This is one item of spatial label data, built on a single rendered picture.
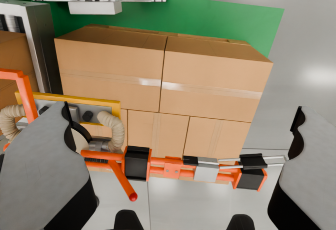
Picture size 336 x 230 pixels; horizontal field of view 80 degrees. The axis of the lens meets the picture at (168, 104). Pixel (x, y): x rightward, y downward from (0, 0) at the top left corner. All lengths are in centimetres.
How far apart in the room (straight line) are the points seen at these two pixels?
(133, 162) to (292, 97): 171
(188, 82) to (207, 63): 15
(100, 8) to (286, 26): 145
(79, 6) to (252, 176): 72
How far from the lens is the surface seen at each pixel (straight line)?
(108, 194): 291
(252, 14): 173
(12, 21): 139
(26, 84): 62
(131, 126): 138
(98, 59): 122
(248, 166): 65
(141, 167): 65
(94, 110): 71
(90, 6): 69
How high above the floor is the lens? 163
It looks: 60 degrees down
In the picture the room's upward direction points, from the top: 175 degrees counter-clockwise
